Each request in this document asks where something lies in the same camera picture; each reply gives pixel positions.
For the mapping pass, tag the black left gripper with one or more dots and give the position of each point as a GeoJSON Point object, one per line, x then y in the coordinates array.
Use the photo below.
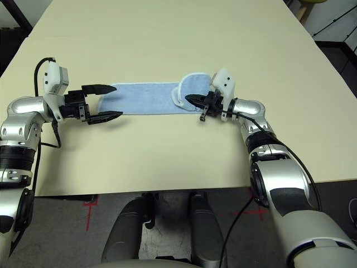
{"type": "Point", "coordinates": [74, 107]}

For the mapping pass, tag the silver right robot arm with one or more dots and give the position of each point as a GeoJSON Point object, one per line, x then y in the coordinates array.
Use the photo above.
{"type": "Point", "coordinates": [284, 173]}

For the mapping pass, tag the green stool with wooden legs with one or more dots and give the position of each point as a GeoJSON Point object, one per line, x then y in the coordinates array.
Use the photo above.
{"type": "Point", "coordinates": [304, 11]}

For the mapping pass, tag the black foam floor mat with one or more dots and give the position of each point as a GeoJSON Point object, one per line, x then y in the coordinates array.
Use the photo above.
{"type": "Point", "coordinates": [11, 47]}

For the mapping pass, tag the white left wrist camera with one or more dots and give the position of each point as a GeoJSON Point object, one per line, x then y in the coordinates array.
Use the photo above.
{"type": "Point", "coordinates": [54, 78]}

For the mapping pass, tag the beige robot torso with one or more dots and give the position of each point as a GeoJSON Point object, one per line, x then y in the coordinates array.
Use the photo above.
{"type": "Point", "coordinates": [139, 264]}

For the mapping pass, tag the black low cabinet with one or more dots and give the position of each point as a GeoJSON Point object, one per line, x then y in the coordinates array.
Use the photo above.
{"type": "Point", "coordinates": [340, 64]}

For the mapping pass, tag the grey robot leg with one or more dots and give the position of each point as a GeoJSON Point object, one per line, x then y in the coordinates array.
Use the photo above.
{"type": "Point", "coordinates": [206, 231]}
{"type": "Point", "coordinates": [122, 231]}

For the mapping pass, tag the grey robot right leg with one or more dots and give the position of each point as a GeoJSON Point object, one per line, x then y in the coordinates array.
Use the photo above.
{"type": "Point", "coordinates": [206, 231]}

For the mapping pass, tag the grey robot left leg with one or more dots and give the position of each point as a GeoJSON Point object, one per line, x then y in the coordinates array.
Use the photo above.
{"type": "Point", "coordinates": [122, 231]}

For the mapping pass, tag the black framed side table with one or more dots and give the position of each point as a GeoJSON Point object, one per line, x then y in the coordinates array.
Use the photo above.
{"type": "Point", "coordinates": [22, 14]}

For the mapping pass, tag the light blue towel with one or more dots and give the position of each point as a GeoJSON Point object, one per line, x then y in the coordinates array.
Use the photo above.
{"type": "Point", "coordinates": [145, 97]}

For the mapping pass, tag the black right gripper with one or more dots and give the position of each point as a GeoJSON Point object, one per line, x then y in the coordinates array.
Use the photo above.
{"type": "Point", "coordinates": [214, 104]}

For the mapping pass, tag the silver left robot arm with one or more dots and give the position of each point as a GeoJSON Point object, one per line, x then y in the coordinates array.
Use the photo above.
{"type": "Point", "coordinates": [22, 107]}

